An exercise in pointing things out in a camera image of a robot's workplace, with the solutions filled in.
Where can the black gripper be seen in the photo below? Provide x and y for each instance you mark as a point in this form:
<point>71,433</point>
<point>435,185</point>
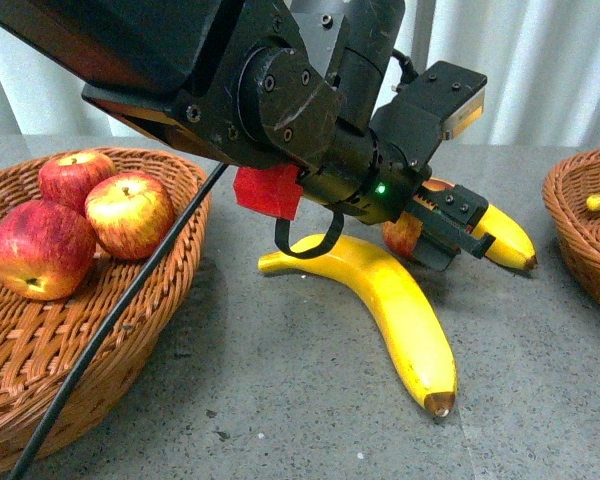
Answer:
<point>373,180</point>

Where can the red orange apple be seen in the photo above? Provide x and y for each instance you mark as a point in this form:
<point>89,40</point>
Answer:
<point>402,236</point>

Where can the large front yellow banana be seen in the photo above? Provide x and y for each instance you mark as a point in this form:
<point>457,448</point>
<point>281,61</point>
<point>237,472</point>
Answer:
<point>412,332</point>

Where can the dark red apple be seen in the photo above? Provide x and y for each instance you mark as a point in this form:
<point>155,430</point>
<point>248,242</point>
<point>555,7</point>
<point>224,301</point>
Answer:
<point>46,249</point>

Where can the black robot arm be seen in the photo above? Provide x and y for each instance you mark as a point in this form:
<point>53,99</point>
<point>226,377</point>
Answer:
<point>322,116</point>

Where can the right brown wicker basket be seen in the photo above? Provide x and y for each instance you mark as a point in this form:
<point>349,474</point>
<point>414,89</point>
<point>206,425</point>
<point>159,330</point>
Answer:
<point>565,190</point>

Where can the white pleated curtain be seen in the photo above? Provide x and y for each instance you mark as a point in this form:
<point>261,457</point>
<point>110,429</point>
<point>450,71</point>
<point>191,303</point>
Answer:
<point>541,59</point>

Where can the red yellow apple in basket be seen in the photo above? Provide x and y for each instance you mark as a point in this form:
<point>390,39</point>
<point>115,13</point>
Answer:
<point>131,213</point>

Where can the back red apple in basket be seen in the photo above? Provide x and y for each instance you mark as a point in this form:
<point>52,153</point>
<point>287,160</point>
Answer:
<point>69,180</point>

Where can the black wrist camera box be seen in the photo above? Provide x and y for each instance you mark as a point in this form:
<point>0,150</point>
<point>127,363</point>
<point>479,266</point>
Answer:
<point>437,106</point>

